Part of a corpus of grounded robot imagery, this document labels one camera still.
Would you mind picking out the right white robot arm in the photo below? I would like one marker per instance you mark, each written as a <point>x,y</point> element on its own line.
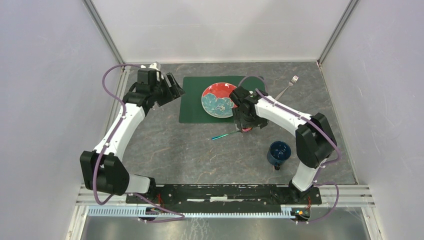
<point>314,139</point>

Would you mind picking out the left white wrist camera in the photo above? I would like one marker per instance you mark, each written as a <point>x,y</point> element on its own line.
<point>156,66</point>

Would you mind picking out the red teal floral plate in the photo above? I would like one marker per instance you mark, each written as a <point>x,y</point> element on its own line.
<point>216,101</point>

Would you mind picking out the silver metal fork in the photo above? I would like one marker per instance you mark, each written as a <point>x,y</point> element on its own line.
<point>290,84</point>

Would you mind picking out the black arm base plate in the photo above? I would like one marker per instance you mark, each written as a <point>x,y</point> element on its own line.
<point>230,198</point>

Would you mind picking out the green rectangular placemat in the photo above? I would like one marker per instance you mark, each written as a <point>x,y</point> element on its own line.
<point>191,109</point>

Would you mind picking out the blue slotted cable duct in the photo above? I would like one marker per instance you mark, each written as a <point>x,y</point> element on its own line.
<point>152,212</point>

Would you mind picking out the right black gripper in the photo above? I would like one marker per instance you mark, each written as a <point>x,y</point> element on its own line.
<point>238,113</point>

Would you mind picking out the dark blue mug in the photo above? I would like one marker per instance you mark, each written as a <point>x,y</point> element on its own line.
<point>278,152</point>

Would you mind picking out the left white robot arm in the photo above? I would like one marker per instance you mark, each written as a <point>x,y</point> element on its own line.
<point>102,168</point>

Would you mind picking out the iridescent rainbow metal spoon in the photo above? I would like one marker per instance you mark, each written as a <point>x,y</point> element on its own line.
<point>225,134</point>

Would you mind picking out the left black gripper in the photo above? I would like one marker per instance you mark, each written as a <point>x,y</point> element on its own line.
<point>170,96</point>

